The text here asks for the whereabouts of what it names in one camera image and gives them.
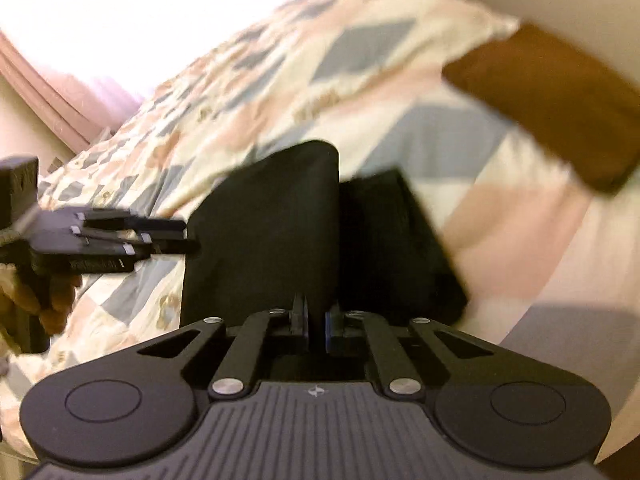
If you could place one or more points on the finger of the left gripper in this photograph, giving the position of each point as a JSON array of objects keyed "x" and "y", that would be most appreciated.
[
  {"x": 113, "y": 252},
  {"x": 125, "y": 220}
]

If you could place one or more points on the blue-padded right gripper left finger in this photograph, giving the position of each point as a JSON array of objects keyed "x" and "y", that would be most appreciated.
[{"x": 255, "y": 346}]

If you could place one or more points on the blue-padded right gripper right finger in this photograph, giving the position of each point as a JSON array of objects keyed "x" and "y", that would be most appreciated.
[{"x": 365, "y": 340}]

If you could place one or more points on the black garment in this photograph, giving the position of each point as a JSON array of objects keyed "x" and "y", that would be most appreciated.
[{"x": 287, "y": 227}]

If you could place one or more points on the person left hand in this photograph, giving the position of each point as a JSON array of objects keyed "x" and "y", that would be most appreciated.
[{"x": 17, "y": 296}]

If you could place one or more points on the pink curtain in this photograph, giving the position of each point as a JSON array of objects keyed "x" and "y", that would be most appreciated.
[{"x": 75, "y": 112}]

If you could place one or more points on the checkered quilt bedspread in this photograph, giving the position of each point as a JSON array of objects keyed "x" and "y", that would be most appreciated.
[{"x": 551, "y": 265}]

